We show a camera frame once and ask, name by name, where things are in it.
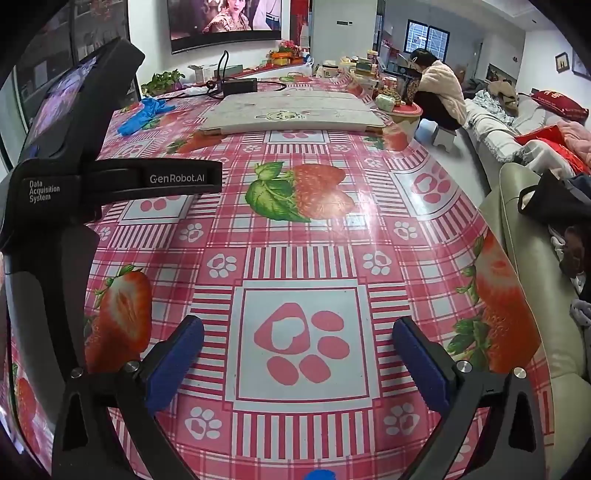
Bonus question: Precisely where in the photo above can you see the cream leather sofa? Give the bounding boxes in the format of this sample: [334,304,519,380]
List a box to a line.
[480,164,591,462]

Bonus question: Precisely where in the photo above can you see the grey fabric sofa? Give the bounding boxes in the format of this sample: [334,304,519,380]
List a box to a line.
[464,90,591,167]

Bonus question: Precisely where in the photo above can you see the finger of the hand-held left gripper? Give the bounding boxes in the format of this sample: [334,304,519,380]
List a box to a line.
[85,159,223,205]

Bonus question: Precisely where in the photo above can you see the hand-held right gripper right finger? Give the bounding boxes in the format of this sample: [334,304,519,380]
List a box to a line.
[392,316,548,480]

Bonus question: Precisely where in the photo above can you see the small white stool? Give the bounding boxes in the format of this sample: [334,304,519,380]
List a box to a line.
[431,124,458,151]

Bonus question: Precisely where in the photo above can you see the black power adapter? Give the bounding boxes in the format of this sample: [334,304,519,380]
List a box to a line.
[223,78,259,97]

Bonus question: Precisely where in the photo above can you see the dark framed window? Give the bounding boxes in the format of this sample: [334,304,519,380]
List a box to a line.
[405,19,451,61]

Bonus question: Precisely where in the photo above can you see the black cable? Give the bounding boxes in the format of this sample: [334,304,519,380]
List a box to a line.
[205,49,287,100]

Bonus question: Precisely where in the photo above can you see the white folding board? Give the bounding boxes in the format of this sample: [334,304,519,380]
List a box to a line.
[201,90,386,136]

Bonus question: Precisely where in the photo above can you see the large framed wall picture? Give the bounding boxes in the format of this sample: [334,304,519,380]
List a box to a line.
[571,48,591,79]

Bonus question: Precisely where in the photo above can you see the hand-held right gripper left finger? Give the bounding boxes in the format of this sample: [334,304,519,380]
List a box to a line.
[52,316,205,480]

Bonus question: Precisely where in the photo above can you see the white open carton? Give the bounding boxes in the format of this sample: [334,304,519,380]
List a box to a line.
[187,65,218,84]

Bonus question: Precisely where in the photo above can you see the black bag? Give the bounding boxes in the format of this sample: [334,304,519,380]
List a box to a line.
[517,170,591,227]

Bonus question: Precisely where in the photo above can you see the wall television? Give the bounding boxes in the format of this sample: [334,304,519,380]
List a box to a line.
[167,0,283,54]

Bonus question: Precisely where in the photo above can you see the pink strawberry print tablecloth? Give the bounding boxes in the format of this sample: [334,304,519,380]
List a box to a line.
[0,74,543,480]

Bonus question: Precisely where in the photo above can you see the blue disposable gloves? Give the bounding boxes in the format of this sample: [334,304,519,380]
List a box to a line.
[117,97,178,137]

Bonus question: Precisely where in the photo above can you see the green potted plant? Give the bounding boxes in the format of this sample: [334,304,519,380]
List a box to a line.
[141,69,185,97]

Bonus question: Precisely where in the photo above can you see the red embroidered cushion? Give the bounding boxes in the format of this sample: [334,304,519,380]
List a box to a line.
[531,90,589,123]

